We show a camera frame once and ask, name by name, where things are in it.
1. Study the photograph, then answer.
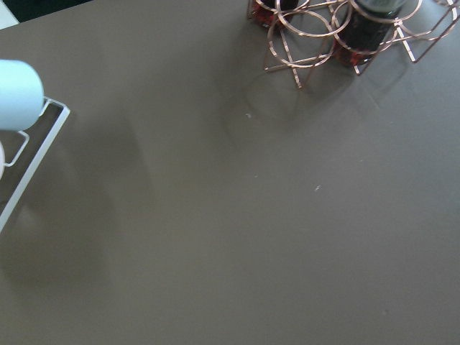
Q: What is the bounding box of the white wire cup rack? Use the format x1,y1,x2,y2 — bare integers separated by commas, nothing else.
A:
1,98,70,228

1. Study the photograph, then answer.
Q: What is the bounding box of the light blue cup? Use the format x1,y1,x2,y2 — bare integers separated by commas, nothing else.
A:
1,60,44,132

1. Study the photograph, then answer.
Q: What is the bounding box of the copper wire bottle rack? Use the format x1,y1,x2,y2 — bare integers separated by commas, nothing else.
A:
246,1,459,88

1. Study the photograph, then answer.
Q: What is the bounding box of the tea bottle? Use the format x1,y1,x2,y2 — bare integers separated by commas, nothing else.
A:
334,0,405,66
247,0,310,28

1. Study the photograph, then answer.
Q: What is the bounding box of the tea bottle front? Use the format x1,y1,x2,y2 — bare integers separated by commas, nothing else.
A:
247,0,310,28

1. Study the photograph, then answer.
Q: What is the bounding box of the tea bottle middle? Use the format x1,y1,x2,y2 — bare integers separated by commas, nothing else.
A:
334,0,405,66

